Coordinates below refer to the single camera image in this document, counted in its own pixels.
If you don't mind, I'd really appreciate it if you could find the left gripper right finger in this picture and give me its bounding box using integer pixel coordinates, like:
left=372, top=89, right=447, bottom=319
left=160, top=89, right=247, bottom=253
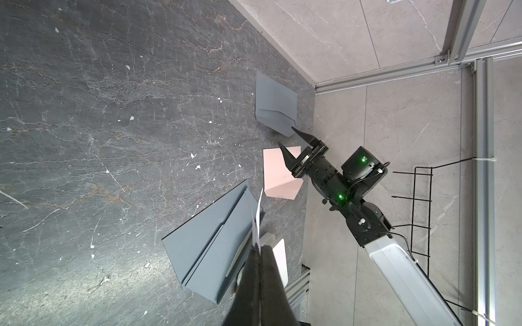
left=260, top=246, right=300, bottom=326

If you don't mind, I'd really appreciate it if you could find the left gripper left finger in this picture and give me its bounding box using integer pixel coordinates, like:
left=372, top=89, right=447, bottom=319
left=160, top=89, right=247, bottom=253
left=223, top=246, right=261, bottom=326

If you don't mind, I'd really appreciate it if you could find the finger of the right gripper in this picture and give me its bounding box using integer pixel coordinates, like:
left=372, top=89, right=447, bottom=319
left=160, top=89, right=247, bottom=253
left=278, top=142, right=302, bottom=173
left=292, top=127, right=320, bottom=148

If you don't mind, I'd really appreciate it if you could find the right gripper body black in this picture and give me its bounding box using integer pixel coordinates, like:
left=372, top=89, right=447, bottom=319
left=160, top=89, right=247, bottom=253
left=291, top=141, right=387, bottom=211

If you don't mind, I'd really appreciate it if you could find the pink envelope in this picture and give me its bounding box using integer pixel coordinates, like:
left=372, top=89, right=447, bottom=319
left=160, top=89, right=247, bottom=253
left=263, top=148, right=304, bottom=200

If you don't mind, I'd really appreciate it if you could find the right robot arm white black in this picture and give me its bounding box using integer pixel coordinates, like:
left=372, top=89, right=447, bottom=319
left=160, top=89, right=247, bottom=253
left=279, top=129, right=461, bottom=325

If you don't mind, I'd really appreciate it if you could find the white rectangular box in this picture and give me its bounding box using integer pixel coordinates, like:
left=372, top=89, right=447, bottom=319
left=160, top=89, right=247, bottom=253
left=260, top=232, right=289, bottom=287

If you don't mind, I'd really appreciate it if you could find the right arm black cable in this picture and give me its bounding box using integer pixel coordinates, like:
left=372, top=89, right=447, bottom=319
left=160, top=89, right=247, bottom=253
left=378, top=230, right=413, bottom=251

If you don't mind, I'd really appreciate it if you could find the black wire hook rack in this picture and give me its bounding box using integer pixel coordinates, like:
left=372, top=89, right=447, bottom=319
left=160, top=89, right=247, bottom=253
left=391, top=156, right=478, bottom=278

